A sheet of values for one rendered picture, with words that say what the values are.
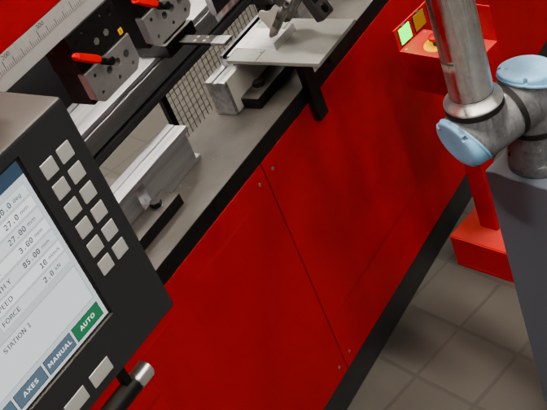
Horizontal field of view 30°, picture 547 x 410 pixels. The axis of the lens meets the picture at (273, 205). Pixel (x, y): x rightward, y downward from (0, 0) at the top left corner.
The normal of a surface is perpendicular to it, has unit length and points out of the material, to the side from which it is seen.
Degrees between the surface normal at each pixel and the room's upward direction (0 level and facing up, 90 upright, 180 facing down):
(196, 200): 0
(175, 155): 90
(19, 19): 90
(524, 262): 90
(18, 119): 0
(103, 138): 90
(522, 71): 8
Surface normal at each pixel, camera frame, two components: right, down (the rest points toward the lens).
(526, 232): -0.68, 0.61
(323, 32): -0.32, -0.74
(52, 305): 0.80, 0.13
